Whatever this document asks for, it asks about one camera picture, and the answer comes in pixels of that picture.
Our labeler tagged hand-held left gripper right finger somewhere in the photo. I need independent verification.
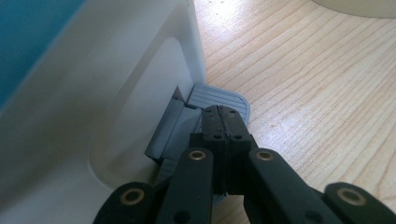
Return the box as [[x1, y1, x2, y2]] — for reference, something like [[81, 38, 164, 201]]
[[221, 105, 259, 197]]

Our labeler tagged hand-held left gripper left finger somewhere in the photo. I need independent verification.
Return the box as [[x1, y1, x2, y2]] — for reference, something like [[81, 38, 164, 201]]
[[190, 105, 230, 195]]

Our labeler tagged white pedal trash can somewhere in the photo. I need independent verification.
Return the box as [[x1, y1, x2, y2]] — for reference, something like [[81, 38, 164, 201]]
[[0, 0, 252, 224]]

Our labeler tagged cream container with perforated strainer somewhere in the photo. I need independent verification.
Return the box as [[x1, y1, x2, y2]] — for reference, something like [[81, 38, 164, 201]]
[[311, 0, 396, 20]]

